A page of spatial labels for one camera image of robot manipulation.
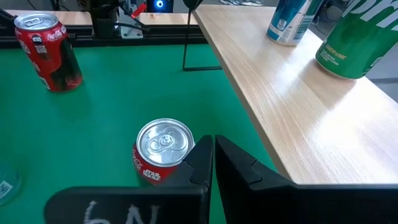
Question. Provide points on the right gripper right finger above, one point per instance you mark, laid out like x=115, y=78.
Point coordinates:
x=236, y=168

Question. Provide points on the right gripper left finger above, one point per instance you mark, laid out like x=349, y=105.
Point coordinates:
x=199, y=168

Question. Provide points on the green Sprite can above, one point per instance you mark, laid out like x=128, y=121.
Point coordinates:
x=357, y=40

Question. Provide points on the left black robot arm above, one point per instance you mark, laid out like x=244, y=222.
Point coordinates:
x=102, y=21

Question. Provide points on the red Star Wars Coca-Cola can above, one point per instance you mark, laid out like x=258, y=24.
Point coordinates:
x=163, y=143
x=49, y=59

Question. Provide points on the green table mat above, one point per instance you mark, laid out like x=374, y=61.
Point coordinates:
x=109, y=109

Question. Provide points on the black computer with blue light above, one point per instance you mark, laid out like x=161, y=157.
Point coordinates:
x=159, y=3

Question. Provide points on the wooden shelf with black frame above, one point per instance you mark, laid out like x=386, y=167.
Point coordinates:
x=311, y=109

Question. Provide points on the black aluminium table frame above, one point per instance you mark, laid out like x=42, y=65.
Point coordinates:
x=161, y=39

